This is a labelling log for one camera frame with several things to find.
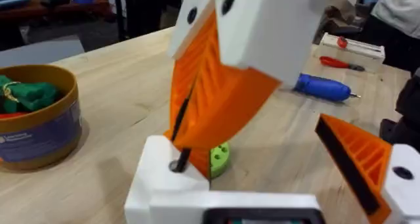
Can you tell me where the blue electric screwdriver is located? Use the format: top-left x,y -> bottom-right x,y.
293,73 -> 362,103

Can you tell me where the white box with red knob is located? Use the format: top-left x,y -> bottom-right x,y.
314,32 -> 387,71

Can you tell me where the green disc with holes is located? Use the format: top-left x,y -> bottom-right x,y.
209,141 -> 231,179

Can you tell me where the finger of the white orange right gripper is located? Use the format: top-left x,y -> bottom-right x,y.
167,0 -> 217,141
173,0 -> 323,150

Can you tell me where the bare white left gripper left finger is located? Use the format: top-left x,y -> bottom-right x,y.
124,135 -> 211,224

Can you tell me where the red-handled hand tool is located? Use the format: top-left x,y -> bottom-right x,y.
319,55 -> 366,72

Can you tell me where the person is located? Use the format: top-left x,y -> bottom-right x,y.
360,0 -> 420,74

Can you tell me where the round tub with toys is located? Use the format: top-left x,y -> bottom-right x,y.
0,64 -> 83,172

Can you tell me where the orange ribbed wedge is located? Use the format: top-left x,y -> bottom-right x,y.
163,130 -> 211,181

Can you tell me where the grey flat board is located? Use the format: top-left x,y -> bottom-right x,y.
0,34 -> 85,68

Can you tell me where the black upright pole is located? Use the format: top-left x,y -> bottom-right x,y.
112,0 -> 128,41

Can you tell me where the brown side table with clutter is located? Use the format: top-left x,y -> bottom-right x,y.
0,0 -> 114,23

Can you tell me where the white orange left gripper right finger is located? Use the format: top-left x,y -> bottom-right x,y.
314,113 -> 420,224

